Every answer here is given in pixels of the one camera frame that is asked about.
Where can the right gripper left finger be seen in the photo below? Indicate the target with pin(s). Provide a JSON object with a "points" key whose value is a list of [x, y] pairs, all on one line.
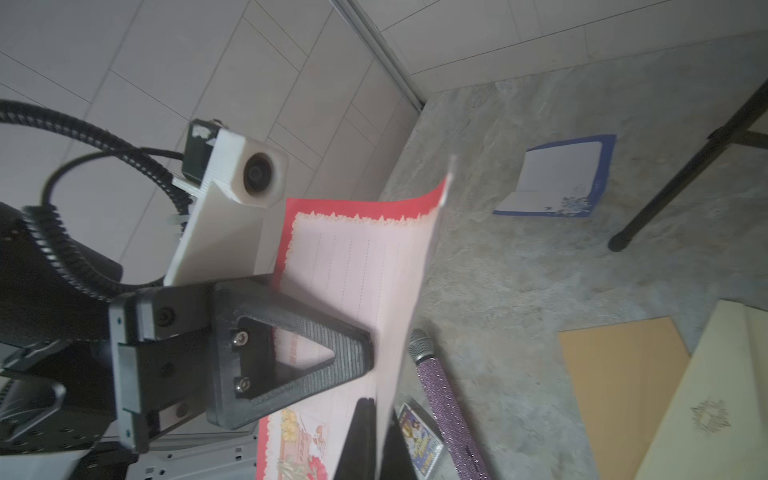
{"points": [[358, 457]]}

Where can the cream envelope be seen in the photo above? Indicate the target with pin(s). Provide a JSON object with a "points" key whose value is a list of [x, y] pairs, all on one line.
{"points": [[716, 424]]}

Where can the purple glitter microphone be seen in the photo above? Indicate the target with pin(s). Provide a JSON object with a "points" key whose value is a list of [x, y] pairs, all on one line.
{"points": [[463, 449]]}

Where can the black perforated music stand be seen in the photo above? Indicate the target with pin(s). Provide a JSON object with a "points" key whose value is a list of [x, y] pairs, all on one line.
{"points": [[736, 131]]}

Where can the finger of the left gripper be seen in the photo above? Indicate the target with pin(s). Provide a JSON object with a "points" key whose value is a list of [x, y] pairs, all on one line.
{"points": [[269, 351]]}

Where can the small colourful card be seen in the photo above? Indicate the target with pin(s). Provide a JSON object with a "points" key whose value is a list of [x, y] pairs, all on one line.
{"points": [[422, 437]]}

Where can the tan brown envelope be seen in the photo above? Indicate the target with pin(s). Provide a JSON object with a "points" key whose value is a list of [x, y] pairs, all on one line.
{"points": [[624, 377]]}

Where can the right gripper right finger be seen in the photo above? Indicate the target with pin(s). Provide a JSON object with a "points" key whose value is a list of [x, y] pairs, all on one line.
{"points": [[396, 463]]}

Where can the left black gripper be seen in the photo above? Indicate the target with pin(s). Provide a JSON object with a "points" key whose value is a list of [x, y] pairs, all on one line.
{"points": [[90, 384]]}

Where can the pink red-bordered letter paper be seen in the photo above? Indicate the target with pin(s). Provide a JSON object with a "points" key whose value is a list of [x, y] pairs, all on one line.
{"points": [[363, 262]]}

